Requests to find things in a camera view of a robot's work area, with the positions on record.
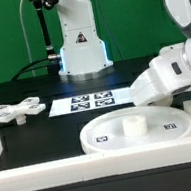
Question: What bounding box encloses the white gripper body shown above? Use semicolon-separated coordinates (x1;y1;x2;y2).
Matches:
130;39;191;106

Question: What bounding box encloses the white round table top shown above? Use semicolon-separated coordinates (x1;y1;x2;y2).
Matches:
79;106;191;154

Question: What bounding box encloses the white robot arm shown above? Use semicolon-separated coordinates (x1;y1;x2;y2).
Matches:
56;0;191;106

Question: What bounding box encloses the white marker sheet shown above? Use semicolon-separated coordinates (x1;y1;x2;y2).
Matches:
49;87;132;117

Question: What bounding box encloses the white front fence bar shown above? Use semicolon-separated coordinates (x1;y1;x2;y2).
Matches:
0;137;191;191

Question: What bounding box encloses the white cross-shaped table base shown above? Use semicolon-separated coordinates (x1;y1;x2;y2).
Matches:
0;97;46;125

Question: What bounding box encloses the black cable on table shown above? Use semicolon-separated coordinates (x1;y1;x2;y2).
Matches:
7;54;62;82

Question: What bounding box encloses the black camera stand pole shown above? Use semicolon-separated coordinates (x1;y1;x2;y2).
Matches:
26;0;96;77

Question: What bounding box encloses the grey hanging cable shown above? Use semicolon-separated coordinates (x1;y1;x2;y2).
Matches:
16;0;41;64

